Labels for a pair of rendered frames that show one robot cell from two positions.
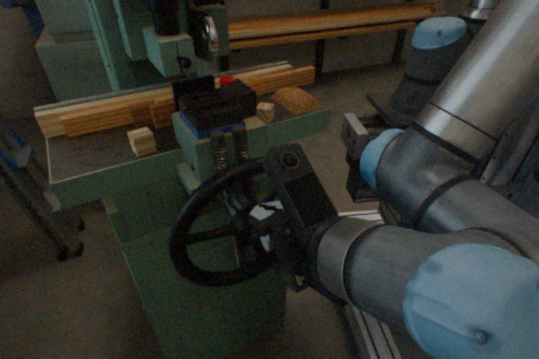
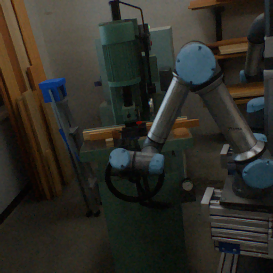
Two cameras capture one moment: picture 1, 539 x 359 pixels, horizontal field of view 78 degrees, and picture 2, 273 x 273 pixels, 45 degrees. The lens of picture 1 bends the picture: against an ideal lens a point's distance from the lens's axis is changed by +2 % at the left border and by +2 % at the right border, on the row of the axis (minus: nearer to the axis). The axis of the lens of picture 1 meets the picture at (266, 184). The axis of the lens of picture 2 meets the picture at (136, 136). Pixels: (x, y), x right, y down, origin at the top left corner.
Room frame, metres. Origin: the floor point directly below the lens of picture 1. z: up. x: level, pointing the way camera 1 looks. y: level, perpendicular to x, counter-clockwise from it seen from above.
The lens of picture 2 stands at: (-0.76, -0.78, 1.52)
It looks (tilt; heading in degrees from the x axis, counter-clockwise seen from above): 20 degrees down; 33
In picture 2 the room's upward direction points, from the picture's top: 9 degrees counter-clockwise
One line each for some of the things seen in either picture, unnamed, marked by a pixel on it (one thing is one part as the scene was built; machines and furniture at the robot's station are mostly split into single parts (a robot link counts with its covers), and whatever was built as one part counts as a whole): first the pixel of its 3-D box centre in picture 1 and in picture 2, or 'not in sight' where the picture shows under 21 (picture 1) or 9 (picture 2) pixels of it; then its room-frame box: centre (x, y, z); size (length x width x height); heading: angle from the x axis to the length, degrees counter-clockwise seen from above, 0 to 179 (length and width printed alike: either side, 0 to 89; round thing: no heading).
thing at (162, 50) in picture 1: (170, 52); (129, 112); (0.74, 0.21, 1.03); 0.14 x 0.07 x 0.09; 30
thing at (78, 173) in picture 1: (206, 140); (136, 146); (0.64, 0.13, 0.87); 0.61 x 0.30 x 0.06; 120
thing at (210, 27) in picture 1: (205, 37); (151, 105); (0.90, 0.16, 1.02); 0.12 x 0.03 x 0.12; 30
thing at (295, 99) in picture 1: (295, 95); (180, 131); (0.78, -0.07, 0.91); 0.12 x 0.09 x 0.03; 30
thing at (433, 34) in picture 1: (435, 47); (260, 111); (0.93, -0.46, 0.98); 0.13 x 0.12 x 0.14; 112
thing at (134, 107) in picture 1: (184, 104); (132, 132); (0.71, 0.19, 0.92); 0.23 x 0.02 x 0.04; 120
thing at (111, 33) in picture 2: not in sight; (120, 54); (0.72, 0.20, 1.35); 0.18 x 0.18 x 0.31
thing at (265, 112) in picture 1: (264, 112); not in sight; (0.68, 0.00, 0.92); 0.03 x 0.03 x 0.03; 73
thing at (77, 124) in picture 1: (207, 97); (144, 129); (0.76, 0.14, 0.92); 0.62 x 0.02 x 0.04; 120
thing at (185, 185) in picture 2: not in sight; (187, 185); (0.67, -0.13, 0.65); 0.06 x 0.04 x 0.08; 120
